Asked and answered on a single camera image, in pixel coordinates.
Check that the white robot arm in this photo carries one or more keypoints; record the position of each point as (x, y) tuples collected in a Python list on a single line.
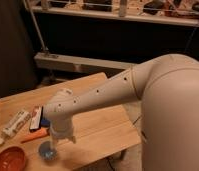
[(167, 88)]

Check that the white toothpaste tube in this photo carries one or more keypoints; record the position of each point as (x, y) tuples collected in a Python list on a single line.
[(14, 125)]

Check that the red ceramic bowl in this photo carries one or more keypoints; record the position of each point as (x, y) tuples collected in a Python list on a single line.
[(13, 159)]

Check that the blue rectangular sponge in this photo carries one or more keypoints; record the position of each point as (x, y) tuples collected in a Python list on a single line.
[(44, 122)]

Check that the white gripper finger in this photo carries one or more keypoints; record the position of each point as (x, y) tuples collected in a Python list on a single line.
[(72, 138), (53, 143)]

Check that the wooden shelf rail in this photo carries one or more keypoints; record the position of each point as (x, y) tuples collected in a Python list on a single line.
[(118, 12)]

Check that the red white black box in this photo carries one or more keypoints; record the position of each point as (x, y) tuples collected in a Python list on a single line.
[(36, 116)]

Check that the grey metal pole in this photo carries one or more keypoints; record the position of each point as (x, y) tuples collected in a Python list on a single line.
[(43, 46)]

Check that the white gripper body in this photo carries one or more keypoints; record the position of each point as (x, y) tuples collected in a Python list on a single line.
[(62, 128)]

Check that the blue ceramic cup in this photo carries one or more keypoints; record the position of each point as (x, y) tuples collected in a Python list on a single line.
[(46, 152)]

